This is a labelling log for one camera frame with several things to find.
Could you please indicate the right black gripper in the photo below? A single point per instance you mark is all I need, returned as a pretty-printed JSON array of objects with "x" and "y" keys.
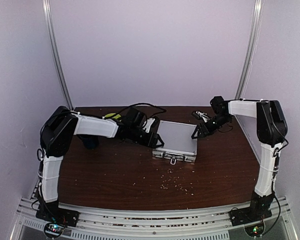
[{"x": 200, "y": 127}]

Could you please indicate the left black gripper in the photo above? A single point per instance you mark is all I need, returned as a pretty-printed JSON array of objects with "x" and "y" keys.
[{"x": 153, "y": 144}]

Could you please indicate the aluminium poker case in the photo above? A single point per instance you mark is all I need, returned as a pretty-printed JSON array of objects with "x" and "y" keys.
[{"x": 178, "y": 142}]

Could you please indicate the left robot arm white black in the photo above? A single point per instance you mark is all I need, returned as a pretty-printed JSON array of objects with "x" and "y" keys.
[{"x": 56, "y": 136}]

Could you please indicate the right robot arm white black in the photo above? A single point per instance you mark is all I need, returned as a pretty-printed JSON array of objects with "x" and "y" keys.
[{"x": 271, "y": 130}]

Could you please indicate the green bowl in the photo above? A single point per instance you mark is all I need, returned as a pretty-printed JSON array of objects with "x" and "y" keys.
[{"x": 113, "y": 116}]

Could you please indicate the dark blue mug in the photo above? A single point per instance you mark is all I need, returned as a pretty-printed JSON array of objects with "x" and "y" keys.
[{"x": 90, "y": 142}]

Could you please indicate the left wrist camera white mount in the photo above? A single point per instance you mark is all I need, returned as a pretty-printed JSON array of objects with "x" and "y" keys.
[{"x": 150, "y": 123}]

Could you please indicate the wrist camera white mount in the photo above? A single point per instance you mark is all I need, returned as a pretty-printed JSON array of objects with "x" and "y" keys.
[
  {"x": 201, "y": 116},
  {"x": 150, "y": 123}
]

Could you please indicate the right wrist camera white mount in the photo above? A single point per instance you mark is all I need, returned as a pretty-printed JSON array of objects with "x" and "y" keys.
[{"x": 201, "y": 116}]

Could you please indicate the right aluminium frame post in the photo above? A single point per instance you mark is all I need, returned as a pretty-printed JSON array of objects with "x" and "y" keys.
[{"x": 251, "y": 47}]

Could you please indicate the aluminium frame post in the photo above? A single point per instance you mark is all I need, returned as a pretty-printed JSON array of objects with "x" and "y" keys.
[
  {"x": 55, "y": 52},
  {"x": 251, "y": 47}
]

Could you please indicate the front aluminium rail base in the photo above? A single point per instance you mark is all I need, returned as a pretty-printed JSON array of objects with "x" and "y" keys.
[{"x": 212, "y": 223}]

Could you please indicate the left aluminium frame post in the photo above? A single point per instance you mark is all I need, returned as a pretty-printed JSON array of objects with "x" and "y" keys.
[{"x": 55, "y": 52}]

